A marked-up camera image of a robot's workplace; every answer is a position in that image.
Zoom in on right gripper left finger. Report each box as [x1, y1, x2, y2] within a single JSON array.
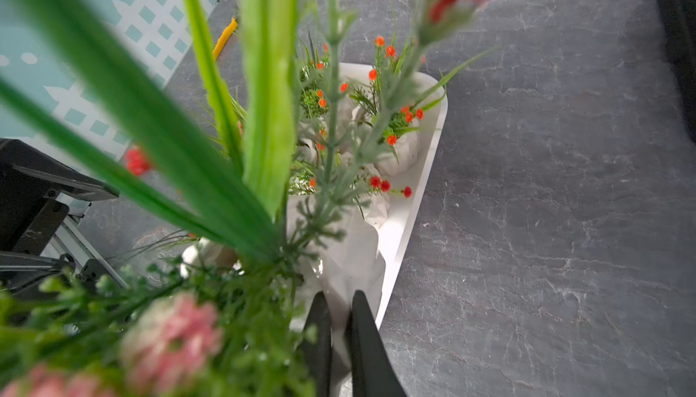
[[298, 292, 333, 397]]

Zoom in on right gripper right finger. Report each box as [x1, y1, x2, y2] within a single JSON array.
[[347, 290, 407, 397]]

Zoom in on pink flower pot back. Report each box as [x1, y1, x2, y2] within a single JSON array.
[[1, 0, 480, 396]]

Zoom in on orange flower pot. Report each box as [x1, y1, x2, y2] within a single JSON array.
[[350, 36, 485, 176], [299, 34, 332, 129], [290, 161, 414, 229]]

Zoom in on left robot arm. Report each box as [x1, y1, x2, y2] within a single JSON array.
[[1, 139, 125, 300]]

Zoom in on white storage tray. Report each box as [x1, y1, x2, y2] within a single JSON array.
[[297, 73, 448, 327]]

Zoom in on black tool case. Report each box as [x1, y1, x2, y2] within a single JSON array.
[[656, 0, 695, 142]]

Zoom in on yellow handled pliers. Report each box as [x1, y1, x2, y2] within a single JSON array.
[[212, 16, 239, 60]]

